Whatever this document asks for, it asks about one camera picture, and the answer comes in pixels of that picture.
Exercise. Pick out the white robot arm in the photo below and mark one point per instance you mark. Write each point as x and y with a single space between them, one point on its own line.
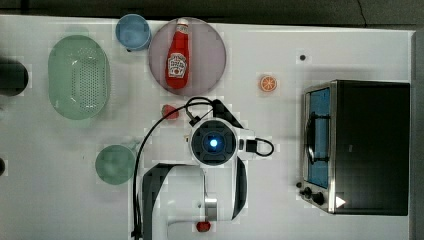
209 185

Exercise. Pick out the black toaster oven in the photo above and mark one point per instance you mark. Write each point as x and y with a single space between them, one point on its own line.
356 147

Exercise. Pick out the red strawberry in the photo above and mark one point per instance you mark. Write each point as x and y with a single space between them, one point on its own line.
169 112

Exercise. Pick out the red ketchup bottle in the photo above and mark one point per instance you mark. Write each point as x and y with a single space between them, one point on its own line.
178 57

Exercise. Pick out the orange half slice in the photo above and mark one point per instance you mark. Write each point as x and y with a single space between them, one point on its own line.
268 83

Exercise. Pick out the grey round plate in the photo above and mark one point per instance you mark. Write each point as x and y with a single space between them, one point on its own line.
207 57

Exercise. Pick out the small red fruit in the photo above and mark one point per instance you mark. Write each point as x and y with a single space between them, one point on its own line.
203 226

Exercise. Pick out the green mug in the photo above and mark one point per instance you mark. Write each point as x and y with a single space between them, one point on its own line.
115 163

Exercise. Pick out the blue cup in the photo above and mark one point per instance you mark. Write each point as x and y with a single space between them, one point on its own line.
133 32

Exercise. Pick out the green colander bowl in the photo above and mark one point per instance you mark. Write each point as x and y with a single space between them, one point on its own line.
78 72

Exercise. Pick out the black cylinder post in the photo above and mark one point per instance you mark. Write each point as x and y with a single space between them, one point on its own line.
14 77

